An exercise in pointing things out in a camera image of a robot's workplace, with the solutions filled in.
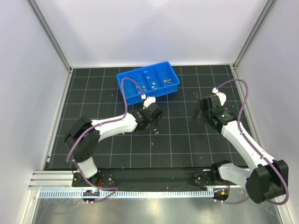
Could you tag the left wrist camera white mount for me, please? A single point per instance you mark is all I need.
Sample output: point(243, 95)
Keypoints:
point(147, 101)

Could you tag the white slotted cable duct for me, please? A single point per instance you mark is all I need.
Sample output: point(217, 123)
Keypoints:
point(81, 193)

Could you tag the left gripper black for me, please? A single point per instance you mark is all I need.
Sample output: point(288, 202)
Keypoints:
point(155, 113)

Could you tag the aluminium frame post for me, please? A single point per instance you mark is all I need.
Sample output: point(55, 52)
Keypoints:
point(41, 19)
point(254, 31)

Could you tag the left aluminium frame post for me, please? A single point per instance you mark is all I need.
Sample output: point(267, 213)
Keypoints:
point(41, 19)

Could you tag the blue plastic compartment bin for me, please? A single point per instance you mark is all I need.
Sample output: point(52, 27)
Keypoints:
point(158, 72)

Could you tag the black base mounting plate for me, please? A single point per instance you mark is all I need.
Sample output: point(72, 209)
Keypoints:
point(156, 179)

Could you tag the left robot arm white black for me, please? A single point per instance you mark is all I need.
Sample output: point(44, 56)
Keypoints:
point(84, 136)

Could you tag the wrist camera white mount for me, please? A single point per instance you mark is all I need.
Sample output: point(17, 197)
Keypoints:
point(222, 96)
point(147, 101)

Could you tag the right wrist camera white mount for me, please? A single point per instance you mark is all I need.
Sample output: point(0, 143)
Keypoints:
point(222, 96)

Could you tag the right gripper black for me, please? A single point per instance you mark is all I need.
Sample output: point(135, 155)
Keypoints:
point(206, 108)

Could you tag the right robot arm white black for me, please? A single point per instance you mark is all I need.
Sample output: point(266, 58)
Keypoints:
point(266, 178)

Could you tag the right aluminium frame post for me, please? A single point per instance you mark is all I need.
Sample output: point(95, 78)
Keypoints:
point(254, 31)

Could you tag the black grid cutting mat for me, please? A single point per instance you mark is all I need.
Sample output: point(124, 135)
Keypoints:
point(181, 142)

